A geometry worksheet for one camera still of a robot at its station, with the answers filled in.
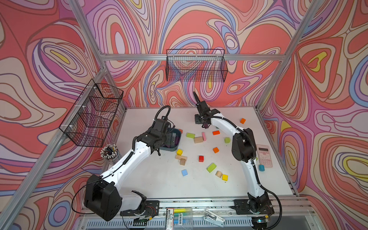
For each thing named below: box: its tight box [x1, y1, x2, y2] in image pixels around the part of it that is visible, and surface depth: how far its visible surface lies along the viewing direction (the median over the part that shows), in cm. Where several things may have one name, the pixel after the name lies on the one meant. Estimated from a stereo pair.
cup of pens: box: [100, 143, 120, 165], surface depth 78 cm
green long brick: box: [206, 162, 217, 173], surface depth 88 cm
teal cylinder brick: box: [258, 164, 265, 172], surface depth 88 cm
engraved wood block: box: [174, 154, 188, 160], surface depth 93 cm
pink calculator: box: [255, 144, 274, 168], surface depth 93 cm
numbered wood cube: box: [180, 158, 186, 166], surface depth 91 cm
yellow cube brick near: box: [221, 174, 229, 182], surface depth 85 cm
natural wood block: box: [194, 136, 204, 144], surface depth 101 cm
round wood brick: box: [215, 170, 223, 179], surface depth 86 cm
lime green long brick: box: [185, 132, 196, 139], surface depth 103 cm
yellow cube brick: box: [176, 149, 184, 156], surface depth 95 cm
